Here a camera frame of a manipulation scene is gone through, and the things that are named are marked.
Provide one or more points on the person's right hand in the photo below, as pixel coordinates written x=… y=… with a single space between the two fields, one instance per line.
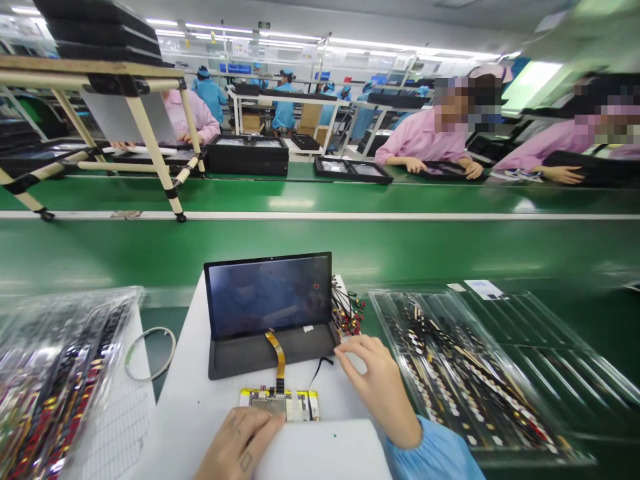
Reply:
x=380 y=385

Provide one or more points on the person's left hand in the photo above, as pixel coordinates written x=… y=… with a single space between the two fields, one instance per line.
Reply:
x=232 y=445

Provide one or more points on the person's left fingers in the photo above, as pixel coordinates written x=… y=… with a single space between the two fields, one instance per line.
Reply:
x=262 y=420

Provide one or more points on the circuit board with yellow tape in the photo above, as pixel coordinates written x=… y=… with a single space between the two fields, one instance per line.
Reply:
x=300 y=405

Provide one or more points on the black tablet back cover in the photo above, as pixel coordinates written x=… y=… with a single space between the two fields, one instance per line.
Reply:
x=250 y=357

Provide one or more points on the white foam pad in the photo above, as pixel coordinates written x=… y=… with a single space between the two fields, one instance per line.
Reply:
x=320 y=450

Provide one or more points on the white work mat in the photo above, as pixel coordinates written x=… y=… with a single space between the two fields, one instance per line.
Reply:
x=190 y=400

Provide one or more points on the black tablet screen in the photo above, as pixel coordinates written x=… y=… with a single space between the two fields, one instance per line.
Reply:
x=267 y=295

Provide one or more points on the green conveyor belt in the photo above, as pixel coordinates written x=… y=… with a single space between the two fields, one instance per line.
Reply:
x=320 y=240

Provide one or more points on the white label sheet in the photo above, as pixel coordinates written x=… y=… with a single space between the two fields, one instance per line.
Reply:
x=482 y=289

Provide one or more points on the black tray with two pockets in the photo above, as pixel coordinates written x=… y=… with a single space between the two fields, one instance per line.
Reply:
x=352 y=171

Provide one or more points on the stack of black trays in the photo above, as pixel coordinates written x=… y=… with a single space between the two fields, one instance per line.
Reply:
x=247 y=155

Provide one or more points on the white shelf table with boxes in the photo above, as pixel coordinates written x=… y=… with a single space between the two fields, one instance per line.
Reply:
x=305 y=117

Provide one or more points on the empty clear plastic tray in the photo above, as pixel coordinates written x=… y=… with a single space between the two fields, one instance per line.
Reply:
x=565 y=345

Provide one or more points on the cream pipe rack with trays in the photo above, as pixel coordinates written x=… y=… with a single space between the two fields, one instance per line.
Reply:
x=100 y=70

